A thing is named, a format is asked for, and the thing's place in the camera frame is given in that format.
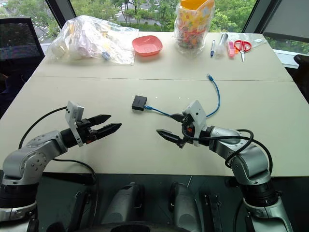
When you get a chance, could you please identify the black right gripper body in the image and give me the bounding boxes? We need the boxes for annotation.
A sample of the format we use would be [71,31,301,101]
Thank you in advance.
[180,114,197,149]

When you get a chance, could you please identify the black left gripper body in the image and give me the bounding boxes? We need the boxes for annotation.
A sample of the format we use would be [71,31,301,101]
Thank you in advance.
[75,117,98,145]

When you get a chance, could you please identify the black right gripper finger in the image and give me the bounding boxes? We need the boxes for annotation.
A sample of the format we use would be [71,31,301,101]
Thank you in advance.
[169,113,186,122]
[156,129,183,146]

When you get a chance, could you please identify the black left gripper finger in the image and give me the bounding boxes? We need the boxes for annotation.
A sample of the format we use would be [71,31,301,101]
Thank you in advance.
[95,122,122,141]
[89,114,112,127]

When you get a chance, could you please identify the small black adapter box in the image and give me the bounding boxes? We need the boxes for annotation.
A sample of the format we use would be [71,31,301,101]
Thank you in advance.
[131,95,148,113]

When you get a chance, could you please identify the grey rounded robot leg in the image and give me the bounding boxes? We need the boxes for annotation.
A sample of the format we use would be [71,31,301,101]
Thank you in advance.
[100,182,146,226]
[168,182,202,232]

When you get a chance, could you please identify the pink plastic bowl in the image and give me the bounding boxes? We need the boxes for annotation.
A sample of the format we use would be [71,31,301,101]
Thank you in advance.
[131,35,163,58]

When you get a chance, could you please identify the clear bag of white items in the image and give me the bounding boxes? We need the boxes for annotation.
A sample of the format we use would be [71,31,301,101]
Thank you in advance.
[45,14,140,66]

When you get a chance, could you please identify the pink highlighter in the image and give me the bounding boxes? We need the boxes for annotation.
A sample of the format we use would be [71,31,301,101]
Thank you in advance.
[227,41,236,59]

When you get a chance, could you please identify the small clear plastic bag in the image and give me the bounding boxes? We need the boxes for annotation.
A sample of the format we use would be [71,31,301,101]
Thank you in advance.
[226,32,267,49]

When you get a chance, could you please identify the black mesh office chair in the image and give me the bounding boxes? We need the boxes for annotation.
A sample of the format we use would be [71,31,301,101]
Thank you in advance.
[0,17,46,114]

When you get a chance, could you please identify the dark brown rounded object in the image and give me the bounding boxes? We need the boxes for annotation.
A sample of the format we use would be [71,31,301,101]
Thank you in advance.
[293,54,309,99]

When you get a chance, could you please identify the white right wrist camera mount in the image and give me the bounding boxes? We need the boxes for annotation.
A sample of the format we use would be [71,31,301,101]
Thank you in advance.
[182,99,208,147]

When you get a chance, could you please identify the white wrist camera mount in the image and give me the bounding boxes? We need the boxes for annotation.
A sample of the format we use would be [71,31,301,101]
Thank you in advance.
[65,100,85,147]
[182,99,208,147]

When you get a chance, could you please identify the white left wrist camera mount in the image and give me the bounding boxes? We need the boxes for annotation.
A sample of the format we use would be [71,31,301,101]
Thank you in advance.
[65,100,85,147]

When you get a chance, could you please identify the blue Ethernet cable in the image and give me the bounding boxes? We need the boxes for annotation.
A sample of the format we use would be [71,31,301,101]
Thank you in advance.
[144,73,221,119]

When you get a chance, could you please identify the red handled scissors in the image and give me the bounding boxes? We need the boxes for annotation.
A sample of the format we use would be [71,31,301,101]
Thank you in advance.
[233,39,253,63]

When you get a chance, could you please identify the dark window frame post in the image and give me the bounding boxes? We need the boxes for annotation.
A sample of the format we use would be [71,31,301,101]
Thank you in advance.
[241,0,283,34]
[47,0,78,23]

